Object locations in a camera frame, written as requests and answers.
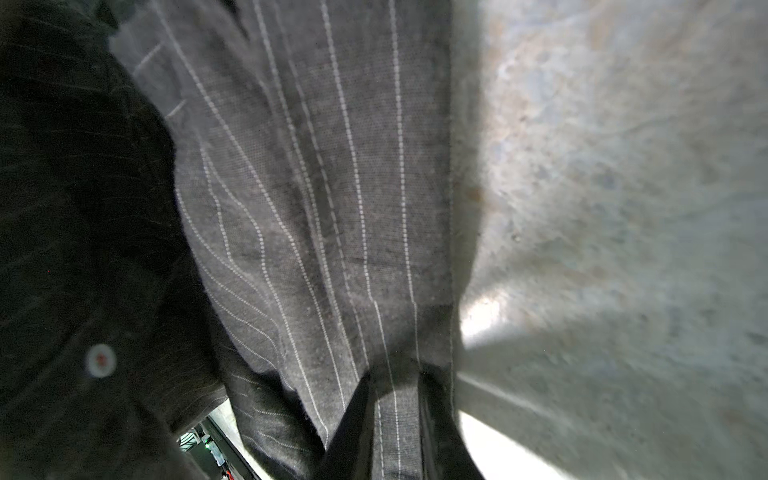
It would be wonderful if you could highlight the dark grey striped shirt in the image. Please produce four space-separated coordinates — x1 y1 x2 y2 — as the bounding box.
1 1 453 479

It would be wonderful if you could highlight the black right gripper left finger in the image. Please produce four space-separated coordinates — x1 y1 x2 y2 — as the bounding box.
313 375 376 480

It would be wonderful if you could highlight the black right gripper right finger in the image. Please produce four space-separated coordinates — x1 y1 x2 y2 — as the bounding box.
419 372 484 480

